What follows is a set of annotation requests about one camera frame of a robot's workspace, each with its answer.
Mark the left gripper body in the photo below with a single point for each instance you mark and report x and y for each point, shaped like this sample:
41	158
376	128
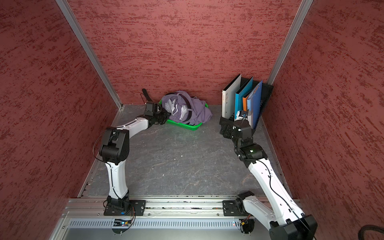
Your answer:
161	116

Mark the teal folder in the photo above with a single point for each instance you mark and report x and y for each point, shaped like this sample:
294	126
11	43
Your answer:
241	96

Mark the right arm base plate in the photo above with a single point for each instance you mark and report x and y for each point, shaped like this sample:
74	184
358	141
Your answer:
233	209

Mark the purple trousers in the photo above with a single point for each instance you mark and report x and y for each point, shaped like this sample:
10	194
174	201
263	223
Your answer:
178	94

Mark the right aluminium corner post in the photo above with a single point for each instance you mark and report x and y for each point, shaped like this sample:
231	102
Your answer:
291	35

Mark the orange folder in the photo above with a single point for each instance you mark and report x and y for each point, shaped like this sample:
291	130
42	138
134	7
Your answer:
245	108

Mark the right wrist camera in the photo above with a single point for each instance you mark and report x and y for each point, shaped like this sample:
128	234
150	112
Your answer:
241	115

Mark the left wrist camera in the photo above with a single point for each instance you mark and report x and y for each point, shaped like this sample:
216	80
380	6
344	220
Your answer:
151	109

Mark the black file rack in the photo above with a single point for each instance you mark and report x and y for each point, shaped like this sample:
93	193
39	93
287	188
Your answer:
266	94

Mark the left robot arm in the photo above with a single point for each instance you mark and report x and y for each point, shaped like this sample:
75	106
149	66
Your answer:
115	148

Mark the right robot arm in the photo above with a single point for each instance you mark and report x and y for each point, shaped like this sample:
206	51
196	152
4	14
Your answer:
284	220

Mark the aluminium front rail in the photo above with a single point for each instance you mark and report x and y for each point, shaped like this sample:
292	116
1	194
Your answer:
164	218

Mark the blue folder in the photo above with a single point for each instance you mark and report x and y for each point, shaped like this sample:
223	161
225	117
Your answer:
253	104

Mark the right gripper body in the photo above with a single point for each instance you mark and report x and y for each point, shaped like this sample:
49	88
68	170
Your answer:
229	132

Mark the left aluminium corner post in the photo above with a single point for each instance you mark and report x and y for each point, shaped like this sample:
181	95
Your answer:
76	28

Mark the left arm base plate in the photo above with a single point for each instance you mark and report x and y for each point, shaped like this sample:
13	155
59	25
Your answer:
122	208

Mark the green plastic basket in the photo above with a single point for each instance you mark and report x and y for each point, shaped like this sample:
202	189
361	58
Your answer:
189	114

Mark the aluminium corner post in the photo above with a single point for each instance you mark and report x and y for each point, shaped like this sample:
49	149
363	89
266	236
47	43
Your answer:
76	28
291	35

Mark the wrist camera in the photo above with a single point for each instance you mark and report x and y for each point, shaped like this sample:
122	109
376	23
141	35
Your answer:
151	109
241	115

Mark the white folder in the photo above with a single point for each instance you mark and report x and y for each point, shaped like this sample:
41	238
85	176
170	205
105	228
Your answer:
228	97

